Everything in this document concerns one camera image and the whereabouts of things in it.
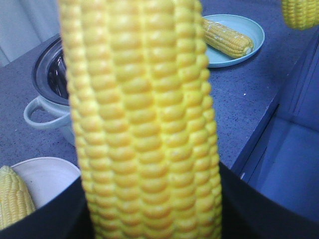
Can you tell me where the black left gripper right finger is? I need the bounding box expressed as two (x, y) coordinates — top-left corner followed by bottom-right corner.
(219, 163), (319, 239)

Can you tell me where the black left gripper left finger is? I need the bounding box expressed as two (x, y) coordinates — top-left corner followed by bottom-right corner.
(0, 178), (94, 239)

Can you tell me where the white pleated curtain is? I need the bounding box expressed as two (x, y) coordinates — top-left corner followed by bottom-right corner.
(0, 0), (60, 67)

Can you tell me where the corn cob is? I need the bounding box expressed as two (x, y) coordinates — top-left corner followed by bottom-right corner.
(0, 165), (35, 230)
(58, 0), (222, 239)
(202, 18), (254, 59)
(281, 0), (319, 30)

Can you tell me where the beige plate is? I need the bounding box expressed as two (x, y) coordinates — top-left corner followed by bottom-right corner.
(12, 157), (80, 209)

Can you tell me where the green electric cooking pot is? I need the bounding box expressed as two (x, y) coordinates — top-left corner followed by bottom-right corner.
(23, 37), (75, 145)

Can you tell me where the light green plate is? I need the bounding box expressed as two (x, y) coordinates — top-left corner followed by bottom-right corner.
(204, 14), (265, 68)

